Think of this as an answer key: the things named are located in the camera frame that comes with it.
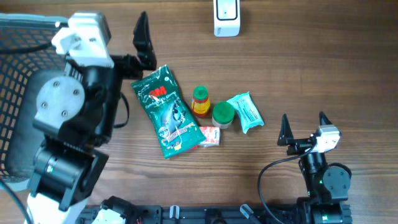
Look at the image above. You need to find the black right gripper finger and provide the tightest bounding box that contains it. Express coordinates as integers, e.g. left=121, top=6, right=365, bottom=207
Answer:
left=319, top=111, right=332, bottom=126
left=277, top=114, right=294, bottom=146

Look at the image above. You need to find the teal wet wipes pack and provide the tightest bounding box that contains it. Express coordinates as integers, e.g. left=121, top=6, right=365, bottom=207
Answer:
left=226, top=92, right=264, bottom=134

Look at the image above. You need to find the clear jar green lid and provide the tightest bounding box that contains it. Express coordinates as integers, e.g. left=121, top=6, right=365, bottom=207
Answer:
left=212, top=101, right=235, bottom=129

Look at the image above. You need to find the red small packet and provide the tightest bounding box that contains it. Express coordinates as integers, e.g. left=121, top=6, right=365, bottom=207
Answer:
left=199, top=126, right=221, bottom=147

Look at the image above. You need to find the green glove package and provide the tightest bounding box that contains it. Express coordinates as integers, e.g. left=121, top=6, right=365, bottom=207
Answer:
left=131, top=65, right=206, bottom=159

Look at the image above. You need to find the yellow bottle green cap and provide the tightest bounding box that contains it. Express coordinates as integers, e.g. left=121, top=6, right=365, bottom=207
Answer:
left=191, top=86, right=211, bottom=118

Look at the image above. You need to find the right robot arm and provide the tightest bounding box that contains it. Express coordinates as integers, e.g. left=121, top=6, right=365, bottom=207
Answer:
left=277, top=111, right=353, bottom=224

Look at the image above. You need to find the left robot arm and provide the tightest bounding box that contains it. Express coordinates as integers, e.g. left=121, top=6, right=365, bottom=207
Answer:
left=24, top=11, right=157, bottom=223

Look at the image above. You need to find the white barcode scanner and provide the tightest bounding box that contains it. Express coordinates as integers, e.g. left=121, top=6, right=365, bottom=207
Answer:
left=213, top=0, right=241, bottom=37

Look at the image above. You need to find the grey plastic shopping basket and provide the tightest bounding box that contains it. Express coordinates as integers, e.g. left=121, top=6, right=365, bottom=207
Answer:
left=1, top=14, right=68, bottom=191

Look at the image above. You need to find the black right camera cable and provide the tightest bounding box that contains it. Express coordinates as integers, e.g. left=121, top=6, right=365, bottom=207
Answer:
left=257, top=143, right=318, bottom=224

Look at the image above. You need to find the black camera cable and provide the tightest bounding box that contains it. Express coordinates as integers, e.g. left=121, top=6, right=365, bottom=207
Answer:
left=257, top=143, right=318, bottom=224
left=0, top=43, right=131, bottom=129

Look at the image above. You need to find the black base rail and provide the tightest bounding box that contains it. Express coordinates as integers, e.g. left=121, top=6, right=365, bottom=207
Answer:
left=75, top=195, right=299, bottom=224

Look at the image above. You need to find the black left camera cable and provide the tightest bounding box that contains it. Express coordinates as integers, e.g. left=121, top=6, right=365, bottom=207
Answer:
left=0, top=43, right=131, bottom=129

